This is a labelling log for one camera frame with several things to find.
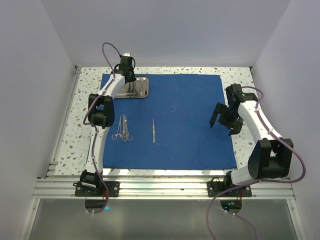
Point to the small steel scissors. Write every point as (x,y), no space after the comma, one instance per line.
(130,138)

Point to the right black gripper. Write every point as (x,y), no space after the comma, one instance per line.
(235,126)

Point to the steel forceps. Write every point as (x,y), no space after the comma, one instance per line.
(118,133)

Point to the large steel scissors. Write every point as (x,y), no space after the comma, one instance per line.
(125,132)

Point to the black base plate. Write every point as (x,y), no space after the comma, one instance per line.
(217,188)
(90,191)

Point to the blue cloth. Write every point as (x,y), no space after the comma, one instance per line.
(181,105)

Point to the aluminium mounting rail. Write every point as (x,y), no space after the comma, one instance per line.
(157,188)

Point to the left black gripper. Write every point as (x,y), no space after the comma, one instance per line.
(132,79)

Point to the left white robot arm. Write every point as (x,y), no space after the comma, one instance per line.
(101,116)

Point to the steel instrument tray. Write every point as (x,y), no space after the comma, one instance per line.
(140,86)

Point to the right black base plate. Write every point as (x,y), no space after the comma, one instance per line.
(217,188)

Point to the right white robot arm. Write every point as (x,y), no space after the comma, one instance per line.
(271,155)

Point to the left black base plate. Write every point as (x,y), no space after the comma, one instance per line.
(90,191)

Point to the thin steel tweezers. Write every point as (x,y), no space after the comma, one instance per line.
(124,95)

